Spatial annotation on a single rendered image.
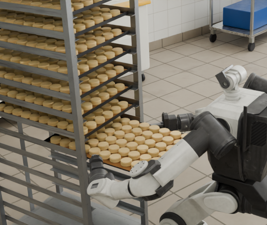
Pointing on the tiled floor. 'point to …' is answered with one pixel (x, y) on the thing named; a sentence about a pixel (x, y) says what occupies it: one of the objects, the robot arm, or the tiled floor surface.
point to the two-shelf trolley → (242, 28)
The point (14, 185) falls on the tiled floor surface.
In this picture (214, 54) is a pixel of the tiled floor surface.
